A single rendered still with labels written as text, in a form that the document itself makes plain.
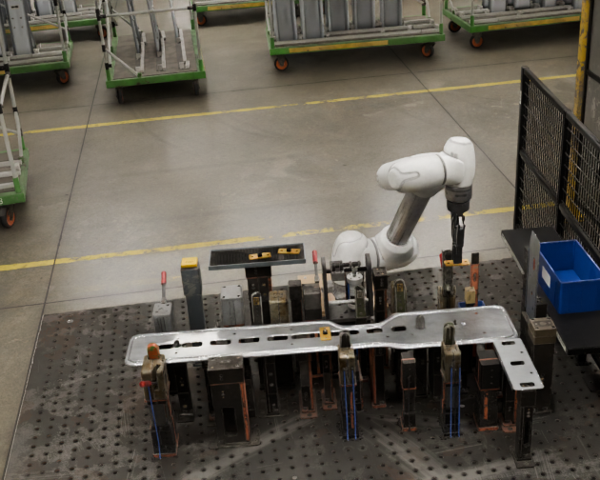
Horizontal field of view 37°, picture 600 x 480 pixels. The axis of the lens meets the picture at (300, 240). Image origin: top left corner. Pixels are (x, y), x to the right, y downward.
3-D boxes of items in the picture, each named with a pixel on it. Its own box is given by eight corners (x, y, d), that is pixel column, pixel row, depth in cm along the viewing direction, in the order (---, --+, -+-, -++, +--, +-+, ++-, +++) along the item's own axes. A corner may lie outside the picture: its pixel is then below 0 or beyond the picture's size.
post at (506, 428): (503, 433, 309) (507, 365, 296) (495, 413, 319) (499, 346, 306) (521, 431, 309) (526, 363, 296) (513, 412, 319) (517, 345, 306)
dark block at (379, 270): (376, 370, 348) (374, 275, 329) (374, 359, 354) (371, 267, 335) (390, 369, 348) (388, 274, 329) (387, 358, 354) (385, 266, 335)
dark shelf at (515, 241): (567, 356, 296) (567, 349, 295) (500, 235, 377) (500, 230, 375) (632, 350, 296) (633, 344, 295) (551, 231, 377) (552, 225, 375)
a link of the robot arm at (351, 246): (326, 273, 403) (325, 230, 394) (363, 267, 409) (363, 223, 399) (339, 289, 389) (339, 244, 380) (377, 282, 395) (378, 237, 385)
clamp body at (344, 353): (338, 443, 310) (333, 361, 295) (335, 421, 321) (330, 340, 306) (365, 441, 310) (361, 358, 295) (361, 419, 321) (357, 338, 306)
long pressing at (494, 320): (122, 371, 307) (122, 368, 306) (130, 336, 327) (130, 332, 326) (520, 340, 308) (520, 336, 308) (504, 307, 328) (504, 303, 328)
